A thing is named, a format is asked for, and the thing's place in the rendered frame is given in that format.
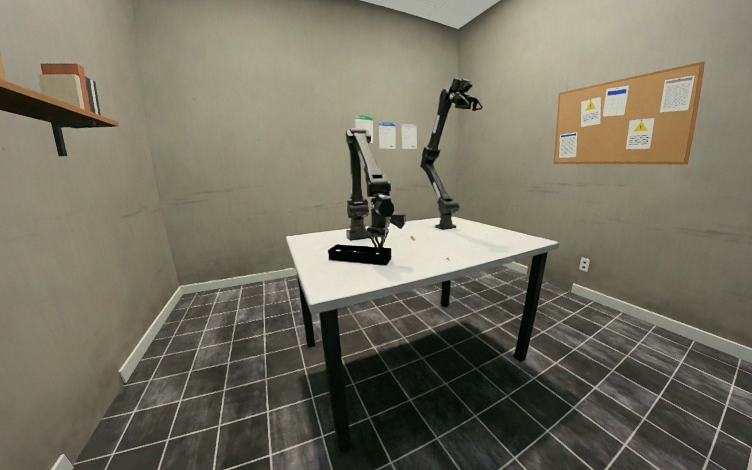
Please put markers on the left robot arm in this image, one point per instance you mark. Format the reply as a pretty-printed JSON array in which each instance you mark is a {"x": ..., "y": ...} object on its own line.
[{"x": 431, "y": 152}]

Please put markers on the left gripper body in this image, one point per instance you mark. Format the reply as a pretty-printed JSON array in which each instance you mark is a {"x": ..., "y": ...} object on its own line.
[{"x": 469, "y": 99}]

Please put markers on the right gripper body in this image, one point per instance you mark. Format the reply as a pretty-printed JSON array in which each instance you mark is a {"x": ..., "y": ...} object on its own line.
[{"x": 373, "y": 229}]

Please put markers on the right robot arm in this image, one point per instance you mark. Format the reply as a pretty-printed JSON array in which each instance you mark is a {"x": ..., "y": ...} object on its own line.
[{"x": 383, "y": 206}]

